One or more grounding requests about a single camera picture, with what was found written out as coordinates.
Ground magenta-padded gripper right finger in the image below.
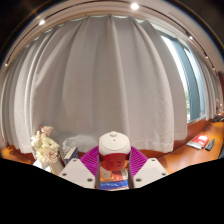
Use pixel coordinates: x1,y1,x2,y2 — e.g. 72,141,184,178
128,145,169,189

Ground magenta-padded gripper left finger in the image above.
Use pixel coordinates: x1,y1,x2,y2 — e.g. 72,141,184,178
58,145,101,190

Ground red and white charger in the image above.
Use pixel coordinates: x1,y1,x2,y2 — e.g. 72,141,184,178
97,130,132,173

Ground blue upright book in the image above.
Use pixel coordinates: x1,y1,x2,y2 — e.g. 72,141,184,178
63,146,80,165

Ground white ceramic vase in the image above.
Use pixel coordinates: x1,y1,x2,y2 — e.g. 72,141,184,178
32,159,64,177

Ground orange flat book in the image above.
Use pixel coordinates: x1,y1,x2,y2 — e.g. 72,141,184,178
99,168,129,183

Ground white and pink flowers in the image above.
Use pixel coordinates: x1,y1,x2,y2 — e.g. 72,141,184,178
30,125,61,166

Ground red and white book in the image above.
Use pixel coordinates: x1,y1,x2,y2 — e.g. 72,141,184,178
186,134,210,150

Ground small black flat object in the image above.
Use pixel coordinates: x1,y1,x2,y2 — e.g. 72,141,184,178
204,138,216,152

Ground wide white curtain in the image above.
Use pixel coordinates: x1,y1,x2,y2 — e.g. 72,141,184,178
0,14,189,154

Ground window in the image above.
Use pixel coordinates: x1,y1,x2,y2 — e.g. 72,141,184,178
159,31,208,123

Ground narrow white curtain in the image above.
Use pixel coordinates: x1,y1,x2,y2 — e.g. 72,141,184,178
196,49,224,121

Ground ceiling lights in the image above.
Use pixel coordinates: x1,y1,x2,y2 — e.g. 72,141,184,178
3,2,216,71

